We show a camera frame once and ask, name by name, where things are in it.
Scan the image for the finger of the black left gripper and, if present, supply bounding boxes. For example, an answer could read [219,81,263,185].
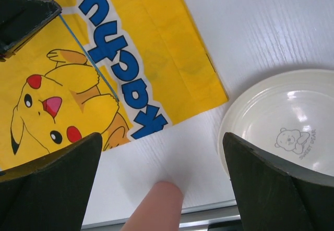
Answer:
[1,0,62,62]

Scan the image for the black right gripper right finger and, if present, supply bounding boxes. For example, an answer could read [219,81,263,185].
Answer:
[223,132,333,230]

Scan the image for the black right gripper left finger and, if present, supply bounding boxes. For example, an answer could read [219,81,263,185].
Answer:
[1,133,102,230]

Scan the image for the yellow Pikachu cloth placemat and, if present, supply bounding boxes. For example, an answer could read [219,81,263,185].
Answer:
[1,0,228,170]

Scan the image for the white bear plate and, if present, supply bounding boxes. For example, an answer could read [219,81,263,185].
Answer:
[217,69,333,175]

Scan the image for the pink plastic cup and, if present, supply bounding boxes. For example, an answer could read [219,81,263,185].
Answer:
[121,181,184,231]

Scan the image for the aluminium mounting rail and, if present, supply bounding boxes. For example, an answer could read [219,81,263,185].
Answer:
[81,200,241,230]

